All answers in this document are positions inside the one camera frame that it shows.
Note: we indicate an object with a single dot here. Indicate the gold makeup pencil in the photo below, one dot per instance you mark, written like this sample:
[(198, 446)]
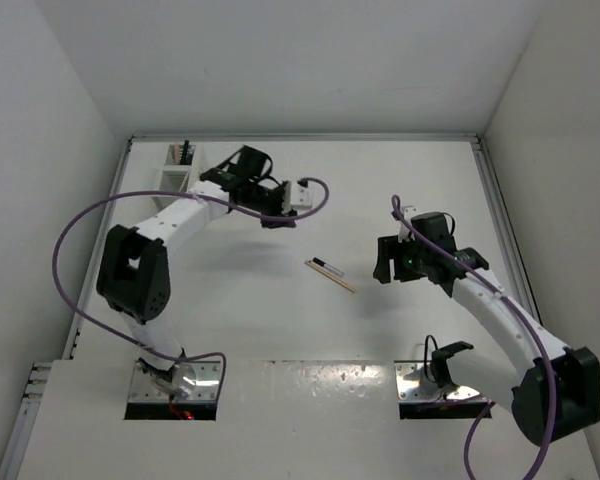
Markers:
[(330, 276)]

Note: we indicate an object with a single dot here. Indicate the white slotted organizer box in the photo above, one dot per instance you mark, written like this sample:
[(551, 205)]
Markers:
[(180, 178)]

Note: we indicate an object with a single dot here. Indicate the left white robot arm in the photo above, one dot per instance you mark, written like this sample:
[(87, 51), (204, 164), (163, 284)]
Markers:
[(134, 274)]

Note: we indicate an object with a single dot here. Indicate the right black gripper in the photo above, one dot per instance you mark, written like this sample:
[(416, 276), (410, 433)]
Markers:
[(390, 248)]

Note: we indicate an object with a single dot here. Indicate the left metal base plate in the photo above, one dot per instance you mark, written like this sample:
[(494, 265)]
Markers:
[(196, 383)]

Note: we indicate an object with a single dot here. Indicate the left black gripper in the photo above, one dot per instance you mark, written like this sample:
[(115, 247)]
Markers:
[(278, 209)]

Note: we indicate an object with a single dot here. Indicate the metal base plate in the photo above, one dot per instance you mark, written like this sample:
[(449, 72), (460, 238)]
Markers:
[(196, 383), (413, 388)]

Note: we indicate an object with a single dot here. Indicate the black white eyeliner pen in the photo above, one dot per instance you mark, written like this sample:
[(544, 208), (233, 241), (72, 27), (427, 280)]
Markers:
[(327, 267)]

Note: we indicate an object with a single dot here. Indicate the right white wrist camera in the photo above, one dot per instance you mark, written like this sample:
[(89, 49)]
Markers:
[(405, 232)]

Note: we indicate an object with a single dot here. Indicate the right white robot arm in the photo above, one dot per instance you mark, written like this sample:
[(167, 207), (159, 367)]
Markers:
[(551, 388)]

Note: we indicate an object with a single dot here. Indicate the dark green gold mascara tube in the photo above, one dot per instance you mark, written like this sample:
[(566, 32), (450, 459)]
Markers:
[(187, 153)]

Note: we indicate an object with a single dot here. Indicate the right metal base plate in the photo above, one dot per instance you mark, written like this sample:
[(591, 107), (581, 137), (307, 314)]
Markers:
[(413, 388)]

